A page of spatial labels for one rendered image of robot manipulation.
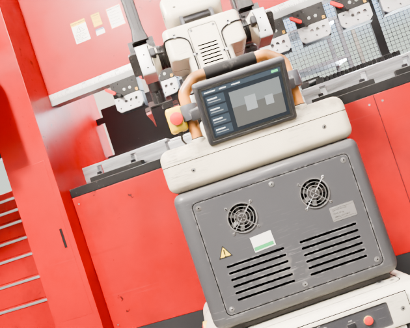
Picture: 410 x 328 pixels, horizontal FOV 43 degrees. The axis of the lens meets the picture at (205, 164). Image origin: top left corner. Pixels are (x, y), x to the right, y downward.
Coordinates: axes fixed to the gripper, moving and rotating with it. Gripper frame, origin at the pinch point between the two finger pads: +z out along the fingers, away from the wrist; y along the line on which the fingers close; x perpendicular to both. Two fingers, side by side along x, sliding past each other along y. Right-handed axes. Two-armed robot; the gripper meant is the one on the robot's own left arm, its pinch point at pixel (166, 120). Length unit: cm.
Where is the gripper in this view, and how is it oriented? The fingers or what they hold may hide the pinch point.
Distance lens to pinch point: 226.0
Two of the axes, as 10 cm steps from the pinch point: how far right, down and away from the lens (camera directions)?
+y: -9.5, 3.1, -0.5
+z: 2.7, 8.7, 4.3
